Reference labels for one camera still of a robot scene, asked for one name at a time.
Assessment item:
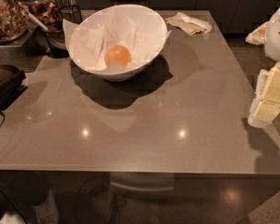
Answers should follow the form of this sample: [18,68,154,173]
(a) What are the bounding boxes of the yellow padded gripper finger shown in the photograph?
[245,21,268,45]
[248,62,280,129]

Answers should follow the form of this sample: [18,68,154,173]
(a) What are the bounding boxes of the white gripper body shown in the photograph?
[264,8,280,62]

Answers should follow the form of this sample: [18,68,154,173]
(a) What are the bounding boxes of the orange fruit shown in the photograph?
[105,45,132,66]

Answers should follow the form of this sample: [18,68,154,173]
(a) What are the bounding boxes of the white ceramic bowl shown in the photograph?
[65,4,169,82]

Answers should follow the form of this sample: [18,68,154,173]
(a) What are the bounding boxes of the white paper bowl liner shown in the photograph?
[62,5,172,73]

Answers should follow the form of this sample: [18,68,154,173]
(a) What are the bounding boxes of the crumpled paper napkins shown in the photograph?
[166,12,212,35]

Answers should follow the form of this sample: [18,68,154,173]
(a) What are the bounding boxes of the large glass snack jar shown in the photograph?
[0,0,28,44]

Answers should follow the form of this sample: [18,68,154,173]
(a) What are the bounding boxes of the dark brown tray device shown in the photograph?
[0,64,26,110]

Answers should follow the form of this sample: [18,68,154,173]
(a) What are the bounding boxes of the white shoe under table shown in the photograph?
[0,189,59,224]

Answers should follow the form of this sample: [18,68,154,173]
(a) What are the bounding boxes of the black wire cup holder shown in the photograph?
[59,5,82,24]

